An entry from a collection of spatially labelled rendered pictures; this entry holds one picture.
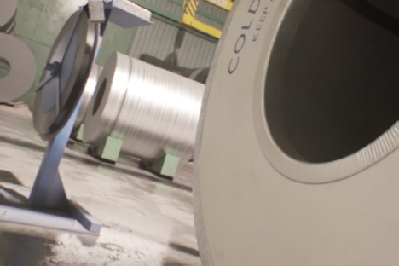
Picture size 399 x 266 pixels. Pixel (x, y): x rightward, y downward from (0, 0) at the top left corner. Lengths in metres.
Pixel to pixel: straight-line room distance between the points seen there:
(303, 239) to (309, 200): 0.06
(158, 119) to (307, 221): 4.89
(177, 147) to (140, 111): 0.69
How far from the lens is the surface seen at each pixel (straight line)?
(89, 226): 2.15
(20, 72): 11.70
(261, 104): 1.06
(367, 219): 0.73
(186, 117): 5.76
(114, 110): 5.53
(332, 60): 1.22
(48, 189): 2.33
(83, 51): 2.06
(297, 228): 0.84
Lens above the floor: 0.49
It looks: 4 degrees up
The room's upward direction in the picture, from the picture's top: 17 degrees clockwise
